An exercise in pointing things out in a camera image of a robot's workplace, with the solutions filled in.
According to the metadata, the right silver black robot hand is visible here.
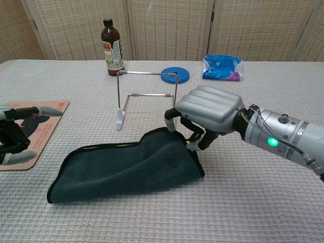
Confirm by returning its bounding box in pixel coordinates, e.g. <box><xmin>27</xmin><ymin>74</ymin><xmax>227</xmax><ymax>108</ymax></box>
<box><xmin>164</xmin><ymin>85</ymin><xmax>246</xmax><ymax>151</ymax></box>

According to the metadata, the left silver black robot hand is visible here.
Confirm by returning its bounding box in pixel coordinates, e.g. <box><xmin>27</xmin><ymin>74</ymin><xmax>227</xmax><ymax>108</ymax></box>
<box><xmin>0</xmin><ymin>104</ymin><xmax>64</xmax><ymax>167</ymax></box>

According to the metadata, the yellow and black towel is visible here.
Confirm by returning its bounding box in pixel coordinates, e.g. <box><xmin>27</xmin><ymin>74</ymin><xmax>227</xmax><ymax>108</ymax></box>
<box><xmin>46</xmin><ymin>127</ymin><xmax>206</xmax><ymax>205</ymax></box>

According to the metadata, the cartoon print mouse pad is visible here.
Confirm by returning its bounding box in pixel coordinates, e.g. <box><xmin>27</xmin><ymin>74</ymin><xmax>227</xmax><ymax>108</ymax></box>
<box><xmin>0</xmin><ymin>100</ymin><xmax>70</xmax><ymax>172</ymax></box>

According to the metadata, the blue plastic packet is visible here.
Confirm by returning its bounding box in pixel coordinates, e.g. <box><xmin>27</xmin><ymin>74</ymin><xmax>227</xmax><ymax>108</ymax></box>
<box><xmin>201</xmin><ymin>54</ymin><xmax>244</xmax><ymax>83</ymax></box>

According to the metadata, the blue round disc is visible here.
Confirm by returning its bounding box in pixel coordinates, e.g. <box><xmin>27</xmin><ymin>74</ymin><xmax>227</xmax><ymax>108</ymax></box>
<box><xmin>160</xmin><ymin>66</ymin><xmax>192</xmax><ymax>85</ymax></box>

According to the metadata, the bamboo folding screen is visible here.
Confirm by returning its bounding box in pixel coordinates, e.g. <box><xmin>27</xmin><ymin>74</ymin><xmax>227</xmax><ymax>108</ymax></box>
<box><xmin>0</xmin><ymin>0</ymin><xmax>324</xmax><ymax>64</ymax></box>

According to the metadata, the dark sauce bottle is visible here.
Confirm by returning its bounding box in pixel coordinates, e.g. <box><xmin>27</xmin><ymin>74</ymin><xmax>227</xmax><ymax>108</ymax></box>
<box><xmin>100</xmin><ymin>18</ymin><xmax>126</xmax><ymax>77</ymax></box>

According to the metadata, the metal wire rack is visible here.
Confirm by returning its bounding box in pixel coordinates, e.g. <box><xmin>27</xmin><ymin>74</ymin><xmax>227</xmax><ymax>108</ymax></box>
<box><xmin>115</xmin><ymin>70</ymin><xmax>180</xmax><ymax>131</ymax></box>

